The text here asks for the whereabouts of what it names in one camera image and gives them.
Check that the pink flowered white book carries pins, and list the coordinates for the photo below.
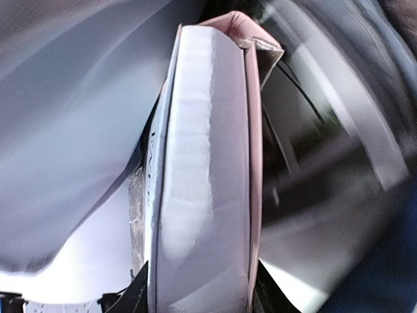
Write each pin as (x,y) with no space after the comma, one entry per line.
(204,183)

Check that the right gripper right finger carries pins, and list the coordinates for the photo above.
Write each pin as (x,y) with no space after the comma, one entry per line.
(268,297)

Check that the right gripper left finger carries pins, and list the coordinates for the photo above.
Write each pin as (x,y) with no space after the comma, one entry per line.
(132,299)

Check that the navy blue student backpack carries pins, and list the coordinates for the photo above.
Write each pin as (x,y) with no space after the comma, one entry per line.
(80,83)

